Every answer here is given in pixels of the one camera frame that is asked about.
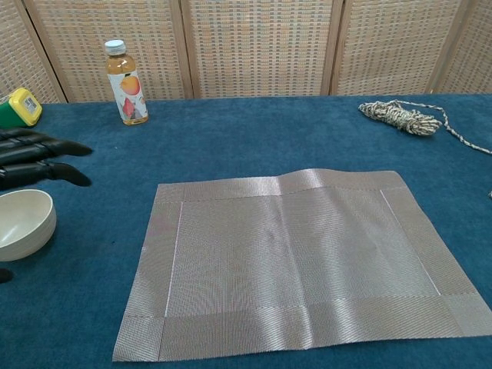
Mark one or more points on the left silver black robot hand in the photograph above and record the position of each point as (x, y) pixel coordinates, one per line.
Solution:
(27, 148)

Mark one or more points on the beige bowl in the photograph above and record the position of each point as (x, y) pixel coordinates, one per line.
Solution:
(23, 223)

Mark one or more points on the brown woven placemat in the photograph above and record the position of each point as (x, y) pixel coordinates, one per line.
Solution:
(288, 250)

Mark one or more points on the green box with yellow lid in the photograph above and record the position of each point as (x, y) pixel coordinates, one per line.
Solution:
(15, 115)

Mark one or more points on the orange juice bottle white cap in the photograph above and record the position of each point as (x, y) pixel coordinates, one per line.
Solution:
(128, 96)

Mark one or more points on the blue felt table cover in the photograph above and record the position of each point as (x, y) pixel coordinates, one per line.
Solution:
(246, 146)

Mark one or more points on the woven bamboo folding screen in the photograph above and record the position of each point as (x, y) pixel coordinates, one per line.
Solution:
(261, 46)

